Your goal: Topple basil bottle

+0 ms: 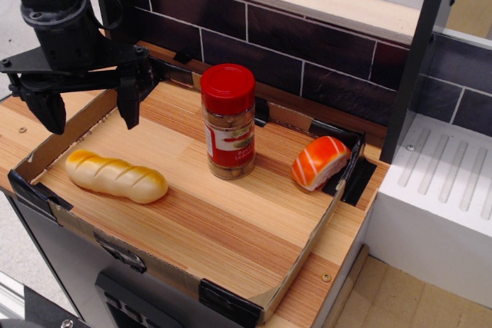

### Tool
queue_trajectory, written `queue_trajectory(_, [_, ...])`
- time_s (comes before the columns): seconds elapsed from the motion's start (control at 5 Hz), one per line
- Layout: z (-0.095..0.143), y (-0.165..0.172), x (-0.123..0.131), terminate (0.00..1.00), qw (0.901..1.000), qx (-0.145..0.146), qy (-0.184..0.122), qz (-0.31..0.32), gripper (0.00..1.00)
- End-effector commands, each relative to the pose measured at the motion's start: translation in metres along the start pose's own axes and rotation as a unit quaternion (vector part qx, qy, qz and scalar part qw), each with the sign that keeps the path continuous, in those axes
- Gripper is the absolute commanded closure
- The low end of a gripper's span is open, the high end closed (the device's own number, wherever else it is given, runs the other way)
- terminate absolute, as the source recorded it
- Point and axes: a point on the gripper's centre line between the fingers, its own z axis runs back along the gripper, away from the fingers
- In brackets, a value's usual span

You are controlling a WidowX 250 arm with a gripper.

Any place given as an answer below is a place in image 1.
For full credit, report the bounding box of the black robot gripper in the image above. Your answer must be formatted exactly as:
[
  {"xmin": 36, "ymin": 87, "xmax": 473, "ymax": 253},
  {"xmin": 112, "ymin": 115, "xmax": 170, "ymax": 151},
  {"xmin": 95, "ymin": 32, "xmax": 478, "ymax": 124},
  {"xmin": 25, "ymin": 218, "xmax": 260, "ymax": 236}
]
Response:
[{"xmin": 1, "ymin": 0, "xmax": 154, "ymax": 135}]

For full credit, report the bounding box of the basil leaves bottle red lid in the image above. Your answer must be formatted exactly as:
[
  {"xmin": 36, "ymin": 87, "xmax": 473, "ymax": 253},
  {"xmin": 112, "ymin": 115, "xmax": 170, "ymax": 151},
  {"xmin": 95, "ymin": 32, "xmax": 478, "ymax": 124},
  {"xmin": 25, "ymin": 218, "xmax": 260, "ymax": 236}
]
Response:
[{"xmin": 200, "ymin": 64, "xmax": 256, "ymax": 180}]

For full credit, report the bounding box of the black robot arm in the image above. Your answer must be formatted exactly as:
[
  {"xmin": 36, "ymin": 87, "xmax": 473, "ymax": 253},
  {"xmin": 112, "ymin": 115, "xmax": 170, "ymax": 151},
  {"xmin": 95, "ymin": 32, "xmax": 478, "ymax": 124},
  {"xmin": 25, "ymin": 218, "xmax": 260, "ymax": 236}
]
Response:
[{"xmin": 1, "ymin": 0, "xmax": 155, "ymax": 134}]

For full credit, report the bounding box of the toy bread loaf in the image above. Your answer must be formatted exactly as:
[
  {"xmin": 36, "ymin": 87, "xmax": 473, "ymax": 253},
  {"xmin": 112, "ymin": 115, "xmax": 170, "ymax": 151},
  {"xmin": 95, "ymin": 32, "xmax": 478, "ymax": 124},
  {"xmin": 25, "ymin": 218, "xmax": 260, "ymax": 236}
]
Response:
[{"xmin": 65, "ymin": 150, "xmax": 168, "ymax": 204}]

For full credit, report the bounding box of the toy salmon nigiri sushi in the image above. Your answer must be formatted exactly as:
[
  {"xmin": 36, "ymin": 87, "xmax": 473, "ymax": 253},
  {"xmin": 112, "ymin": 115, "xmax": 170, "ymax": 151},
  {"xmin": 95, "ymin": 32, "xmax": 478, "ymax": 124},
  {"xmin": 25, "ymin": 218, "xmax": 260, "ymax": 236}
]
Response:
[{"xmin": 291, "ymin": 136, "xmax": 351, "ymax": 191}]

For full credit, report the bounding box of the brass screw front right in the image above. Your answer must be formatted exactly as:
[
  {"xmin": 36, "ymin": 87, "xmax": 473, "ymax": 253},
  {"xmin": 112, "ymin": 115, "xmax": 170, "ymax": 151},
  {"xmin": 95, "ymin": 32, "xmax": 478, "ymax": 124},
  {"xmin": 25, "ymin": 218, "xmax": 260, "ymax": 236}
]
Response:
[{"xmin": 321, "ymin": 273, "xmax": 331, "ymax": 283}]

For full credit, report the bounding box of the white toy sink unit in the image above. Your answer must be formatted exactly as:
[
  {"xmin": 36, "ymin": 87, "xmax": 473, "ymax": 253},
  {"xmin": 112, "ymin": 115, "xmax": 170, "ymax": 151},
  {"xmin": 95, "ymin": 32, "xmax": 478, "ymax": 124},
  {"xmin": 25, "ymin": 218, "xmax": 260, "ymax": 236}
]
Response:
[{"xmin": 365, "ymin": 31, "xmax": 491, "ymax": 306}]

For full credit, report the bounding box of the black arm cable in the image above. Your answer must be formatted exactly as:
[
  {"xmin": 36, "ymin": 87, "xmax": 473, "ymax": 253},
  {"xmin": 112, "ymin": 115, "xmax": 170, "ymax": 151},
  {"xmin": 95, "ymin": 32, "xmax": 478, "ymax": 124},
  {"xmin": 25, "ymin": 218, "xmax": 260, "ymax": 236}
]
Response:
[{"xmin": 88, "ymin": 0, "xmax": 125, "ymax": 31}]

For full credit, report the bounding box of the black vertical post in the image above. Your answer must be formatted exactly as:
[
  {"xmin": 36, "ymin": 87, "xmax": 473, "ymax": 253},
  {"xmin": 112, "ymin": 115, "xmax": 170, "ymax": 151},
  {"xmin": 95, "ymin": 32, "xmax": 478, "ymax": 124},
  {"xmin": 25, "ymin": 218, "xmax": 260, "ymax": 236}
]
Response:
[{"xmin": 380, "ymin": 0, "xmax": 443, "ymax": 164}]

